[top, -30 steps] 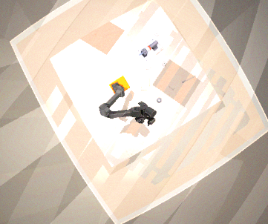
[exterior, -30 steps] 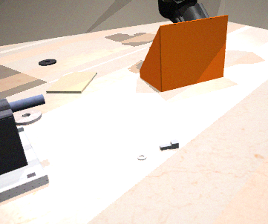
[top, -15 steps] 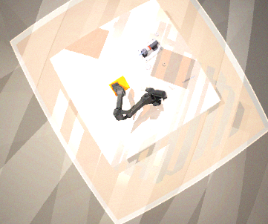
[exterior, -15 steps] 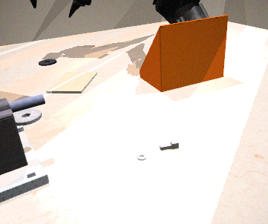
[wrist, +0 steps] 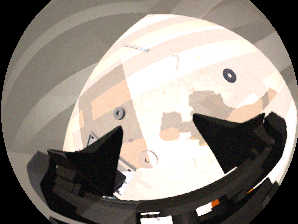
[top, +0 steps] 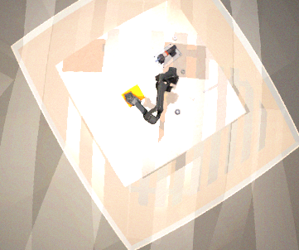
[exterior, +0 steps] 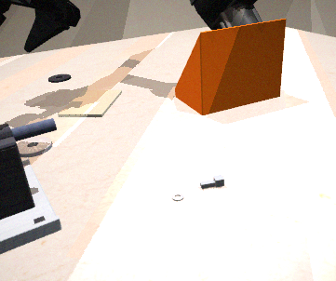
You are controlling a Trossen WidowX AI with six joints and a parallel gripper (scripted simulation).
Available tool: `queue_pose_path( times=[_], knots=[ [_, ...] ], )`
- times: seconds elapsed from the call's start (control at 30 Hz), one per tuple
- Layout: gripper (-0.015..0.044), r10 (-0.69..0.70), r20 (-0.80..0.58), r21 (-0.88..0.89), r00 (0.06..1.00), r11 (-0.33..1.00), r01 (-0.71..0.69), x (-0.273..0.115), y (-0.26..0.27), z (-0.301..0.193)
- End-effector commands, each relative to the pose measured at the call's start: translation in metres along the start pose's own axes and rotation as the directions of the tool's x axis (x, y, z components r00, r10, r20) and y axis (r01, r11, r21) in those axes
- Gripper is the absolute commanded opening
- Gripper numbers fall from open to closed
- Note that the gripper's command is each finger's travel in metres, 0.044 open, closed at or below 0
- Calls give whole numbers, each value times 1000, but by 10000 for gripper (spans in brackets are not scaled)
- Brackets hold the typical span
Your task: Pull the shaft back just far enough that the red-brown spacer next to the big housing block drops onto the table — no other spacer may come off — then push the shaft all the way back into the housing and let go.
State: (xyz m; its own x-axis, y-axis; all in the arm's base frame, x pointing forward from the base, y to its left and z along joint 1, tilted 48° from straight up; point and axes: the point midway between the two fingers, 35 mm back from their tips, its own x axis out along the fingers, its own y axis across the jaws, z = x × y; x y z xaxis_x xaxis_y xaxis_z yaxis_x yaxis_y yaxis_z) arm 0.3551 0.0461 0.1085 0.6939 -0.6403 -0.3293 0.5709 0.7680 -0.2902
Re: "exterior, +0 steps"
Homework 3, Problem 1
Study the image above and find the grey metal shaft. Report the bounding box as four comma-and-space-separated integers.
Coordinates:
11, 118, 57, 141

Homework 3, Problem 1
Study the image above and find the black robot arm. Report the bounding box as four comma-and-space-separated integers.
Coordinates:
190, 0, 262, 30

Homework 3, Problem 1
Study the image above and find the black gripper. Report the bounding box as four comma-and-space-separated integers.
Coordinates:
0, 0, 81, 52

